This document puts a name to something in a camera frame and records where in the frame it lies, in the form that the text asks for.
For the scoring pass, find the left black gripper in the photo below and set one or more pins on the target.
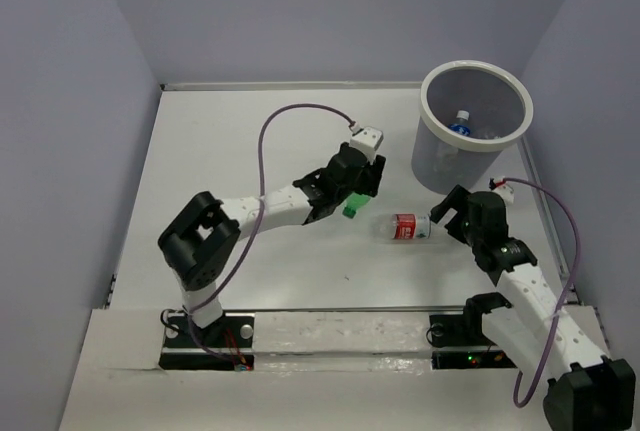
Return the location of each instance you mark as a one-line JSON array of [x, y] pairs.
[[371, 174]]

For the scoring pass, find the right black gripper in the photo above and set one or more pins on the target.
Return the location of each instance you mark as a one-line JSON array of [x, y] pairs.
[[457, 198]]

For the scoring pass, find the green plastic bottle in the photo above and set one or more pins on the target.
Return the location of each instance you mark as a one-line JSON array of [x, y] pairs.
[[354, 203]]

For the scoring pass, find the red-label clear bottle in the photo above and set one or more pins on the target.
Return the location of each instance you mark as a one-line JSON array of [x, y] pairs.
[[406, 227]]

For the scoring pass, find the large blue-label clear bottle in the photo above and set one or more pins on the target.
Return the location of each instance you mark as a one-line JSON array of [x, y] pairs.
[[460, 124]]

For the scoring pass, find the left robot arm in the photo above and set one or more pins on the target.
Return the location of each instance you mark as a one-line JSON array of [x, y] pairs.
[[199, 241]]

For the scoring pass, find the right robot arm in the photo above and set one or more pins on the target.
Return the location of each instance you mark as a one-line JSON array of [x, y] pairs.
[[526, 319]]

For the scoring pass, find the grey bin with white rim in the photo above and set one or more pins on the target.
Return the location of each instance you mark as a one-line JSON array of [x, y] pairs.
[[441, 158]]

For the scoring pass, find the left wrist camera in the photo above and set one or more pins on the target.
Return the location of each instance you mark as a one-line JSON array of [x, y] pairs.
[[367, 140]]

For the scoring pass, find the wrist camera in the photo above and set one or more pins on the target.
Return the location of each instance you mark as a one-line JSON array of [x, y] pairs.
[[367, 140], [501, 187]]

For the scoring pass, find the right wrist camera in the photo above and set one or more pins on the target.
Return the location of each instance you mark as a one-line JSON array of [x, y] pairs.
[[501, 187]]

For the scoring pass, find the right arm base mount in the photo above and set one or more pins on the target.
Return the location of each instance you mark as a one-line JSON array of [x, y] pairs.
[[455, 347]]

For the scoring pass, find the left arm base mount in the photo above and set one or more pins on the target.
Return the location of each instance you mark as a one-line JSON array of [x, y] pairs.
[[225, 345]]

